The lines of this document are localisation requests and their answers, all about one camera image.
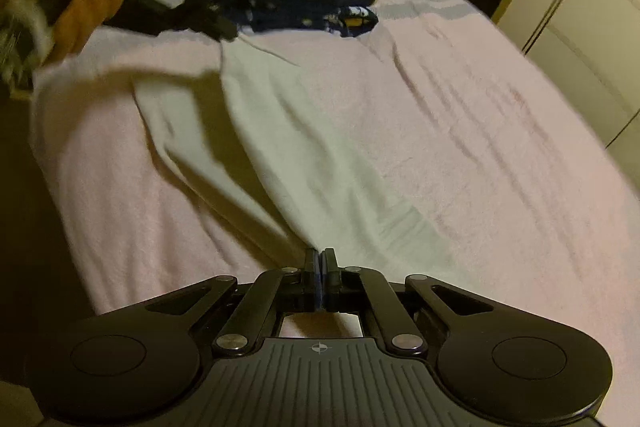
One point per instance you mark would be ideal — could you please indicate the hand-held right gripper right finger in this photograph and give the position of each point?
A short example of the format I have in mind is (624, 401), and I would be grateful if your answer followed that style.
(327, 282)

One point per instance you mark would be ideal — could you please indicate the navy printed folded garment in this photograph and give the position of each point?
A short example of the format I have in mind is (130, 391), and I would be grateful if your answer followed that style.
(350, 19)

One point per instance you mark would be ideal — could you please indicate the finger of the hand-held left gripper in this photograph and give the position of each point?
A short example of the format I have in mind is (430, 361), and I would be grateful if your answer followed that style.
(217, 14)

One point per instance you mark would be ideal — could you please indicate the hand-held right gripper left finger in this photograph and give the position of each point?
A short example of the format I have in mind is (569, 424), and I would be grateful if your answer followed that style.
(314, 282)

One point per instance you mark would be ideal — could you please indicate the cream wardrobe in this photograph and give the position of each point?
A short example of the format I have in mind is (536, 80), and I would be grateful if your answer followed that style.
(590, 7)

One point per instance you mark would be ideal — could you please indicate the white garment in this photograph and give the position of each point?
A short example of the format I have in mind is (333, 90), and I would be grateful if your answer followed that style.
(280, 132)

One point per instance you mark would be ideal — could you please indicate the grey pink herringbone blanket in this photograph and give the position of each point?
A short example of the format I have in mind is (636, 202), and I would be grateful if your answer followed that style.
(475, 132)

